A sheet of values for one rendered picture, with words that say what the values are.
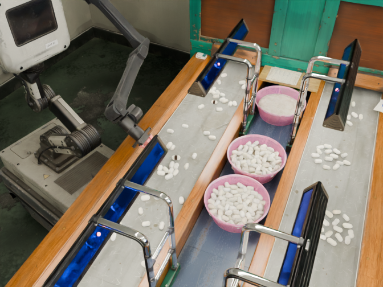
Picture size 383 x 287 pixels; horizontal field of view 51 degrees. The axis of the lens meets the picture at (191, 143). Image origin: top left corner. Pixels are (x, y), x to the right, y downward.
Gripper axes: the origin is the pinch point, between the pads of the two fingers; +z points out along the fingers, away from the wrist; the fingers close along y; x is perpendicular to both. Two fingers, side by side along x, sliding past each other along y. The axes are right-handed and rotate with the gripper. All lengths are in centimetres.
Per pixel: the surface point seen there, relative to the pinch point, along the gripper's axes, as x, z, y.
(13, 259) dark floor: 113, -9, -38
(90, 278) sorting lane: 4, 8, -59
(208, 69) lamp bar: -30.1, -7.5, 27.6
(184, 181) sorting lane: -3.4, 17.4, -5.1
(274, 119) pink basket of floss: -18, 38, 53
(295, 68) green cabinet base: -24, 34, 94
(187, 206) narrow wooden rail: -10.0, 21.7, -19.1
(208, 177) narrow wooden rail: -11.4, 23.3, -1.4
